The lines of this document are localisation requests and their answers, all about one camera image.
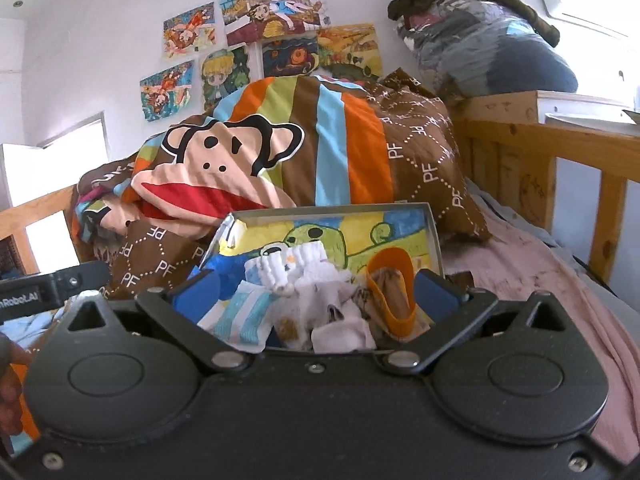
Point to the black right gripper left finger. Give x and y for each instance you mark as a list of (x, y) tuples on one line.
[(177, 313)]

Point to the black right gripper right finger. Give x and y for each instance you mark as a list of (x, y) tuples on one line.
[(457, 315)]

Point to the blue white tissue packet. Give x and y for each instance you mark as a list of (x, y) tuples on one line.
[(243, 322)]

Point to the white knitted sock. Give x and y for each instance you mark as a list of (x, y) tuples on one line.
[(278, 266)]

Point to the beige drawstring pouch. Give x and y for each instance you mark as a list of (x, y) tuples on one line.
[(364, 301)]

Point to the person's left hand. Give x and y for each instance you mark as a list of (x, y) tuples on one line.
[(11, 386)]

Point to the pink floral bed sheet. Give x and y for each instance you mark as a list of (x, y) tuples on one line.
[(521, 258)]

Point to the colourful painted cardboard box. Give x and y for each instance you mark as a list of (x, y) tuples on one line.
[(352, 235)]

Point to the monkey face striped quilt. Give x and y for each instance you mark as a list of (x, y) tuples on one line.
[(283, 142)]

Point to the orange fox painting lower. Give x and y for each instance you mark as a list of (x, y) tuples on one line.
[(166, 93)]

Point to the orange fox painting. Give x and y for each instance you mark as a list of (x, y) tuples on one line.
[(189, 32), (166, 93)]

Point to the plastic bag of clothes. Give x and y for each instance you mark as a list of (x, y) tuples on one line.
[(469, 48)]

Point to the blond boy painting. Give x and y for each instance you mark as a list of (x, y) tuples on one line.
[(222, 73)]

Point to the yellow landscape painting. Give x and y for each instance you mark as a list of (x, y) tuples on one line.
[(351, 52)]

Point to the starry swirl painting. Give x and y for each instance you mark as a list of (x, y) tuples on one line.
[(294, 56)]

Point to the orange fox painting top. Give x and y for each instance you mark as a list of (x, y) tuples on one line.
[(189, 32)]

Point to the cartoon characters painting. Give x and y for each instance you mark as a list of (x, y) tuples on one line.
[(249, 21)]

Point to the wooden bed frame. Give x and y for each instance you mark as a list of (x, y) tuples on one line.
[(510, 152)]

